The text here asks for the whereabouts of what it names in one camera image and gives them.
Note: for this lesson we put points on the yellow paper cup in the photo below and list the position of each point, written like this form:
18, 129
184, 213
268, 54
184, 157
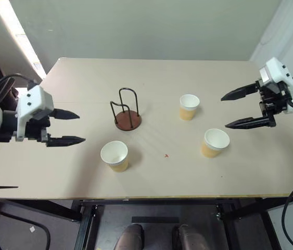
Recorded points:
214, 143
115, 156
188, 106

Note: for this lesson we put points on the dark rounded left foot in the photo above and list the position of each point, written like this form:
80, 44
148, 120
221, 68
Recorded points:
132, 238

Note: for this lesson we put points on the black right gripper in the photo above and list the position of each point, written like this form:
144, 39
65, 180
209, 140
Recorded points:
273, 99

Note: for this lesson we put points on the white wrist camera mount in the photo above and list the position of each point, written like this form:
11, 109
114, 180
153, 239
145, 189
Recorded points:
275, 71
33, 104

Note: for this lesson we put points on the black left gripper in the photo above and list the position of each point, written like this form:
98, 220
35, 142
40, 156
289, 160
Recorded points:
35, 128

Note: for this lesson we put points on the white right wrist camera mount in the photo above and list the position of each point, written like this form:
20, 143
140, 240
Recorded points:
275, 71

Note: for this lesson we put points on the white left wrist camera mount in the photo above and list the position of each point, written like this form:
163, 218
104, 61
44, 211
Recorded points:
33, 104

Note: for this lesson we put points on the black metal table frame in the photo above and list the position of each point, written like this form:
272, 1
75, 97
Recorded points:
151, 216

